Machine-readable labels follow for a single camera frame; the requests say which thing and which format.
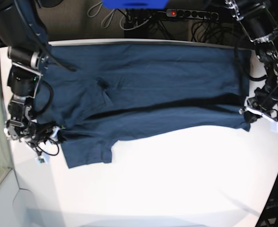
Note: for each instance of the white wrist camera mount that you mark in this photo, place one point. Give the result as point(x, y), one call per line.
point(43, 157)
point(255, 112)

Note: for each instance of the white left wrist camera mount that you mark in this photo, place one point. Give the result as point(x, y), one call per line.
point(255, 112)

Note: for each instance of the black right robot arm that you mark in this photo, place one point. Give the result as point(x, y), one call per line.
point(26, 37)

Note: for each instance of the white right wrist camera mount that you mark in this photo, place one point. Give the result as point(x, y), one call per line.
point(43, 157)

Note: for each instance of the black power strip red switch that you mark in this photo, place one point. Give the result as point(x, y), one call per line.
point(192, 14)

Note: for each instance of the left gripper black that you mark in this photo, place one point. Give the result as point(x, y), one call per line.
point(265, 98)

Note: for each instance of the dark blue t-shirt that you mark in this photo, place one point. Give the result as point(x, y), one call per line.
point(133, 91)

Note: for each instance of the blue plastic box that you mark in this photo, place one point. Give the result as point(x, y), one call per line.
point(135, 4)

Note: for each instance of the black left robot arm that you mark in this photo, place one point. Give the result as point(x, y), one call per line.
point(261, 29)

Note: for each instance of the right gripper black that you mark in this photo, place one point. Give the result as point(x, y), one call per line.
point(34, 134)

